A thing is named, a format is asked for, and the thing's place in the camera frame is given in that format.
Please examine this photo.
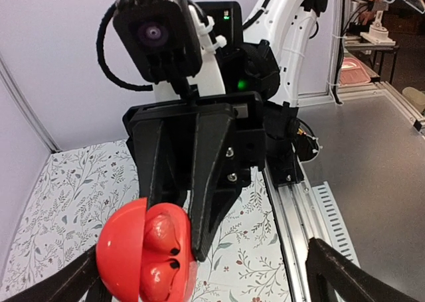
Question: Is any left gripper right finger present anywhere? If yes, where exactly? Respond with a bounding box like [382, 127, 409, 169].
[305, 238, 415, 301]

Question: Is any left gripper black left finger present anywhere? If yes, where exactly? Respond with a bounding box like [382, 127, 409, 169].
[6, 245, 112, 302]

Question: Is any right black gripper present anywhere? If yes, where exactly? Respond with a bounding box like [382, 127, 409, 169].
[123, 92, 266, 262]

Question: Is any red earbud charging case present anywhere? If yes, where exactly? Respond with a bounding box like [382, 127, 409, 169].
[96, 198, 198, 301]

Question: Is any red earbud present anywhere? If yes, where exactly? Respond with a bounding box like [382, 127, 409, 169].
[143, 213, 181, 256]
[139, 259, 180, 301]

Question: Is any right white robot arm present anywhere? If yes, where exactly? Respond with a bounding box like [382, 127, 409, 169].
[114, 0, 328, 262]

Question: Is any floral patterned table mat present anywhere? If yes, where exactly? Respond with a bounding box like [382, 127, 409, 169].
[1, 141, 290, 301]

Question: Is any aluminium front rail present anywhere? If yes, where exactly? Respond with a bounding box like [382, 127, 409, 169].
[262, 165, 363, 302]

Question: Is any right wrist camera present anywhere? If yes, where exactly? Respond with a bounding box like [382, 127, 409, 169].
[113, 0, 202, 84]

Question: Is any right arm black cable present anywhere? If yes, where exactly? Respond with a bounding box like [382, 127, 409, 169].
[96, 0, 154, 92]

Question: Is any right aluminium frame post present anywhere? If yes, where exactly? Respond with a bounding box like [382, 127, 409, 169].
[1, 56, 62, 153]

